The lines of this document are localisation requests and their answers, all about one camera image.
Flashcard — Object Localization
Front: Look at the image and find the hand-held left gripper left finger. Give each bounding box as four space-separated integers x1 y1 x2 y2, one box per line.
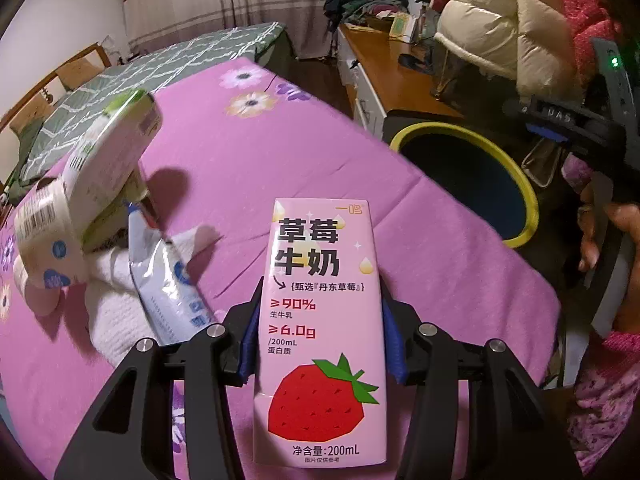
54 276 266 480

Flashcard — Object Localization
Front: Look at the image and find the white paper towel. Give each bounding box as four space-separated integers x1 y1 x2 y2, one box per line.
82 224 223 362

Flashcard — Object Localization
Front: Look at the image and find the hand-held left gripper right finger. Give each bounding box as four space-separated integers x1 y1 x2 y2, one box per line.
382 286 584 480

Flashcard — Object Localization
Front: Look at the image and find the white and blue plastic pouch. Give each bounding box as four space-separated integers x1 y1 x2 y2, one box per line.
122 200 217 347

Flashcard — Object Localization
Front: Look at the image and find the cream down jacket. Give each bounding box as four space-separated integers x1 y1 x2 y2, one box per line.
432 0 586 104

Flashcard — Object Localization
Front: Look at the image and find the pink floral blanket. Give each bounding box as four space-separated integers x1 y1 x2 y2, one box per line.
0 56 561 480

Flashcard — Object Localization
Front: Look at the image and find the person's right hand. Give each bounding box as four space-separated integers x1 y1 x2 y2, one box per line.
577 180 640 272

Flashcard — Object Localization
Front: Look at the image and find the green striped quilt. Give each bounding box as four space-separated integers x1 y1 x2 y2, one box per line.
10 21 286 187

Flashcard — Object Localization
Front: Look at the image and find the cream rounded rectangular food box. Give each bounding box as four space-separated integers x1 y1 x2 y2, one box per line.
59 89 163 253

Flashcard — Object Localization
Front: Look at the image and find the pink patterned pajamas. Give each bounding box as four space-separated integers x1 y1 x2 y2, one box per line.
565 330 640 477

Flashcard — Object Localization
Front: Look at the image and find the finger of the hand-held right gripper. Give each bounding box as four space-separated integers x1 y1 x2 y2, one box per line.
502 94 608 152

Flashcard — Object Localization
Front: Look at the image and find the dark trash bin yellow rim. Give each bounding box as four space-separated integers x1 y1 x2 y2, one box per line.
389 121 539 250

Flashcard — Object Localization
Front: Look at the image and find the small green box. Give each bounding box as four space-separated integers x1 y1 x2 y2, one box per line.
390 12 417 42

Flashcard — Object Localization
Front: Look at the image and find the pink fleece jacket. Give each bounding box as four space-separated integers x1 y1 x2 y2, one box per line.
550 0 624 79

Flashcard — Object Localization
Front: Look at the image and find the brown pillow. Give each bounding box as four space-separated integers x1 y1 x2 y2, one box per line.
10 92 57 134
56 55 109 89

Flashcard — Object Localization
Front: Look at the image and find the pink strawberry milk carton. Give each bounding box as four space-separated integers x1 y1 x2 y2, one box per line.
252 198 390 466

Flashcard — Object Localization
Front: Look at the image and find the wooden desk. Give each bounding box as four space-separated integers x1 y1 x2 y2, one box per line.
337 15 467 134

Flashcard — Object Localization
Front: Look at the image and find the pink dotted curtain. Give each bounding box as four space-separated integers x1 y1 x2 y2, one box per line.
125 0 341 54

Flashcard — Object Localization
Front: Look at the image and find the wooden bed headboard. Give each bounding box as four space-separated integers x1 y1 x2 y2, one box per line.
0 42 113 133

